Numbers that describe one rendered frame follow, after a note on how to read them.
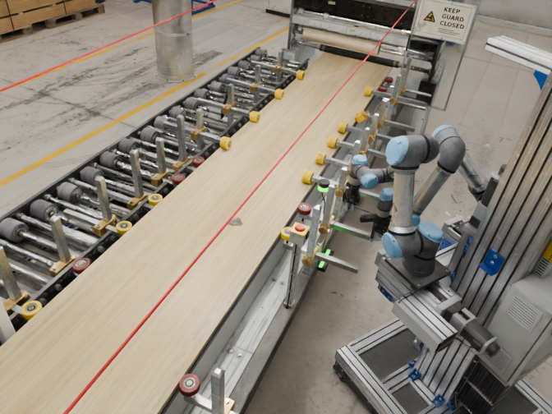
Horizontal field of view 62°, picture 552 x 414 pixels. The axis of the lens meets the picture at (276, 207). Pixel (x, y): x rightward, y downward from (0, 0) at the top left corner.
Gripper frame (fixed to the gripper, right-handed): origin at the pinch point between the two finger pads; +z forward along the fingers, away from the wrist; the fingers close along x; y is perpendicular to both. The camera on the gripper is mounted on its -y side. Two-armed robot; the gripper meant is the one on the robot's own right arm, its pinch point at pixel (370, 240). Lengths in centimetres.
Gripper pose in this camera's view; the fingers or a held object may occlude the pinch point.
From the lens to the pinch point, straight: 268.5
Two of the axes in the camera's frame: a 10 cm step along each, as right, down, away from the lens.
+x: 4.0, -5.4, 7.4
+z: -0.8, 7.8, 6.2
